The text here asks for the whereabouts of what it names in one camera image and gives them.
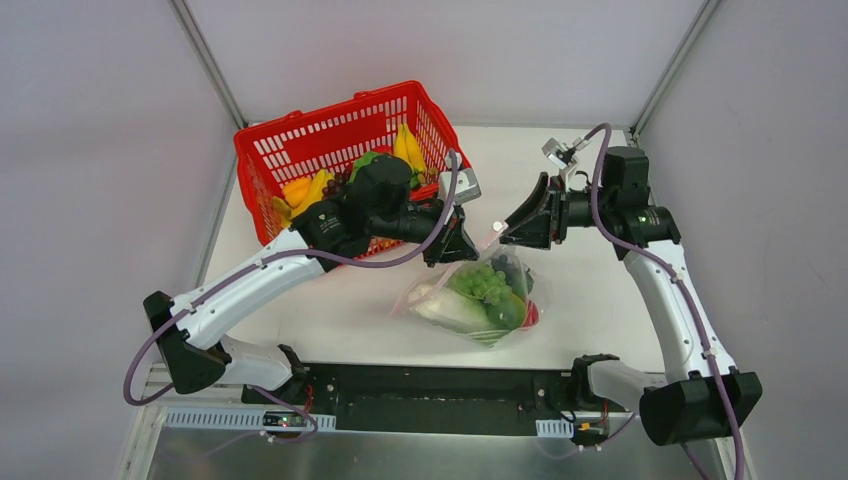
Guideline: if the green grape bunch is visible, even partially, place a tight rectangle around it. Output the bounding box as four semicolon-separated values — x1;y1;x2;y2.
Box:
448;263;512;304

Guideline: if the dark purple grape bunch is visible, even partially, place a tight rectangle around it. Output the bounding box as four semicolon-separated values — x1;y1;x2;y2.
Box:
490;254;535;300
322;171;351;199

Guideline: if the clear zip top bag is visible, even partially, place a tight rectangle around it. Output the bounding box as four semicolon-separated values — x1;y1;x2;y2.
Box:
391;221;549;348

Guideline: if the red apple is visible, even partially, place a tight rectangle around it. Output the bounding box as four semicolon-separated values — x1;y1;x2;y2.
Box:
522;300;540;328

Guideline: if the green mango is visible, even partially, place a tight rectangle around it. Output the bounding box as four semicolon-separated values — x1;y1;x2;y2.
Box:
485;294;527;331

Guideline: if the red plastic shopping basket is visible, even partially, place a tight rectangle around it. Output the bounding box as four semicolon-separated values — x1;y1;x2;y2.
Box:
233;80;471;245

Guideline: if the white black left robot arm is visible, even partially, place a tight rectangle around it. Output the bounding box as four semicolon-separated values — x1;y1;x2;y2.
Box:
143;151;481;405

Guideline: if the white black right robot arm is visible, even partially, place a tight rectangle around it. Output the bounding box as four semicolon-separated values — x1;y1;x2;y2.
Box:
499;140;763;446

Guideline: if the yellow banana bunch back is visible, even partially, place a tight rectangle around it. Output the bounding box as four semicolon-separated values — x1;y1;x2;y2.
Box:
393;123;427;174

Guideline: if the yellow banana bunch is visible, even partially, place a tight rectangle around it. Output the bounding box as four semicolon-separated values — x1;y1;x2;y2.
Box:
271;169;333;228
393;123;427;174

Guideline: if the green lettuce leaf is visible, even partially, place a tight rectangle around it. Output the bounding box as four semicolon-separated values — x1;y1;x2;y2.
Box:
348;150;381;183

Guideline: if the yellow banana bunch front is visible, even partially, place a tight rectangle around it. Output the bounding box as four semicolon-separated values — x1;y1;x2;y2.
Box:
271;169;333;228

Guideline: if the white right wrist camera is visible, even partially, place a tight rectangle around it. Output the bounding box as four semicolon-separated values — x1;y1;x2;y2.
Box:
542;137;587;187

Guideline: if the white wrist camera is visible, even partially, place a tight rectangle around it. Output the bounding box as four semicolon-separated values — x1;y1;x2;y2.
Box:
438;168;482;205
542;137;587;187

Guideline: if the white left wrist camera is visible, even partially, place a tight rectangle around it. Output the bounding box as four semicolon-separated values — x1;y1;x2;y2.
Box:
438;168;482;205

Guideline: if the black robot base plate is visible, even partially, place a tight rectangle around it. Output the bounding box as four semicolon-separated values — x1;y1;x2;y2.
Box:
272;362;624;436

